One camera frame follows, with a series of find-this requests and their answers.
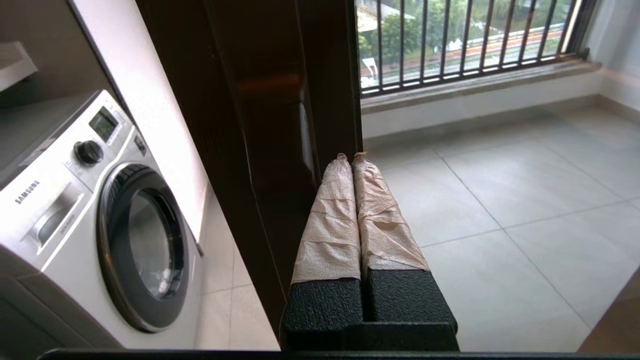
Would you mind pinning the black balcony railing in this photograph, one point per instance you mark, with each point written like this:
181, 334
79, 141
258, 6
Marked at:
450, 45

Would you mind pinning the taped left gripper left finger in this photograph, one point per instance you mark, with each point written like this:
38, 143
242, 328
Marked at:
330, 225

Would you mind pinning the dark framed sliding glass door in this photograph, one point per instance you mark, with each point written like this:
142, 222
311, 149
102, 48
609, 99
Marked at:
225, 150

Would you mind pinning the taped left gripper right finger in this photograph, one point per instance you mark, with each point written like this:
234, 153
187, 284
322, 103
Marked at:
385, 230

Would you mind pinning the white front-load washing machine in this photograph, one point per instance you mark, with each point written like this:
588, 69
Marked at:
75, 225

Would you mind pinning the white wall shelf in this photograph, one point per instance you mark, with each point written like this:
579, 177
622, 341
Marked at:
12, 65

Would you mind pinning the long stone window sill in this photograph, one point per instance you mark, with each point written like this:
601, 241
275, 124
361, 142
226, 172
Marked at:
475, 82

